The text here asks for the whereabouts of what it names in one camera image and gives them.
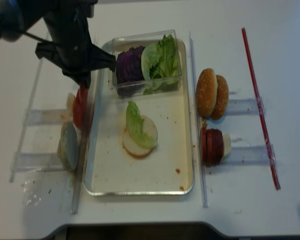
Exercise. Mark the white bread slice on tray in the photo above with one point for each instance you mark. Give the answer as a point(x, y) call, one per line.
point(131, 147)

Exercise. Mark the cream metal tray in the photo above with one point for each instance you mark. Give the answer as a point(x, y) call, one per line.
point(168, 169)

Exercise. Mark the clear patty channel holder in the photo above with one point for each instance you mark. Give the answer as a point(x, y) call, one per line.
point(260, 155)

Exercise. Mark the clear bread channel holder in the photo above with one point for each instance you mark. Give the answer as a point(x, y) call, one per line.
point(24, 162)

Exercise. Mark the clear plastic vegetable box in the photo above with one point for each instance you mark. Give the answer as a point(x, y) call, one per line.
point(123, 44)

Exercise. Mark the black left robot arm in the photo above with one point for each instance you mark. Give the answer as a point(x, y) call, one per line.
point(25, 17)

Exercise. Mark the clear rail left of tray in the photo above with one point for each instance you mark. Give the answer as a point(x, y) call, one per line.
point(84, 143)

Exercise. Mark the white patty pusher block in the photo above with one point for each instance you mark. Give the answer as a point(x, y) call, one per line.
point(226, 141)

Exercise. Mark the purple cabbage leaves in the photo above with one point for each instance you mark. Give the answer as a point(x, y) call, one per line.
point(128, 66)

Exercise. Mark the clear tomato channel holder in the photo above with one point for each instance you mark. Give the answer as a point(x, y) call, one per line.
point(39, 117)

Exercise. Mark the clear rail far left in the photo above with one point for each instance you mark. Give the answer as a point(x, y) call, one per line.
point(27, 112)

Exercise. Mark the brown meat patties stack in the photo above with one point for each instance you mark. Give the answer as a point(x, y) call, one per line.
point(212, 146)

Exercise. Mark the sesame bun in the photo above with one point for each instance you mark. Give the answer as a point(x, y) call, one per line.
point(222, 99)
point(206, 92)

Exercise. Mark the red tomato slices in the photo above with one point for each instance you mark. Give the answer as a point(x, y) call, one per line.
point(76, 106)

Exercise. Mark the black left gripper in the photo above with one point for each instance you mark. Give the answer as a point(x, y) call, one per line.
point(70, 42)

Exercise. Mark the clear bun channel holder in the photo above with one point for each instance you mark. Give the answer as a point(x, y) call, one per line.
point(249, 106)

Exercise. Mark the green lettuce in box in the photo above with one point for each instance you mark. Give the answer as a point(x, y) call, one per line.
point(160, 66)

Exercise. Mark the clear rail of tray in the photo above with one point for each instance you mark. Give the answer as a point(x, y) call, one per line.
point(203, 188)
point(84, 143)

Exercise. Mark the rear sesame bun top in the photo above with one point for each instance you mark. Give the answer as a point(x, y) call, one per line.
point(222, 99)

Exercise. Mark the front sesame bun top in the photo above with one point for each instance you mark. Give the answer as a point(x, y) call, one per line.
point(206, 92)

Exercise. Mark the clear rail right of tray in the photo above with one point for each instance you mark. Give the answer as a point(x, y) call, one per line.
point(203, 188)

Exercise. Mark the lettuce leaf on bread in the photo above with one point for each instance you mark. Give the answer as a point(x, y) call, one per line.
point(134, 125)

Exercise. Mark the red plastic rail strip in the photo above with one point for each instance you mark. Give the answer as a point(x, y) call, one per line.
point(273, 169)

